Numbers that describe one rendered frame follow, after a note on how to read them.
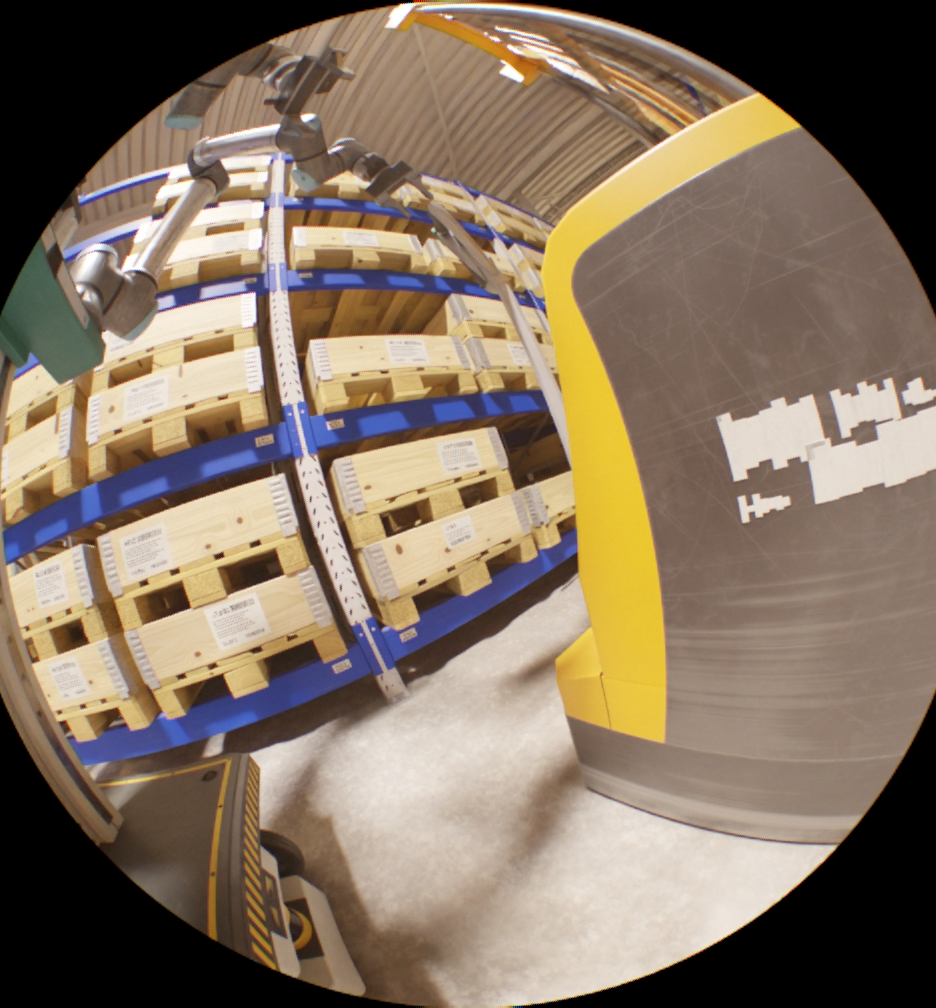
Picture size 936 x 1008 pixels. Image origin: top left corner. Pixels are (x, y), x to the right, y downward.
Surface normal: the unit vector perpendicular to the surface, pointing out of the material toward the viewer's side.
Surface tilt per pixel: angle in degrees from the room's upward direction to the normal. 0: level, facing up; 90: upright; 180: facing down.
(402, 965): 0
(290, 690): 90
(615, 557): 90
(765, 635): 90
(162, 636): 90
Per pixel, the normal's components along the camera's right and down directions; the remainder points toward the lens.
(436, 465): 0.54, -0.18
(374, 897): -0.33, -0.95
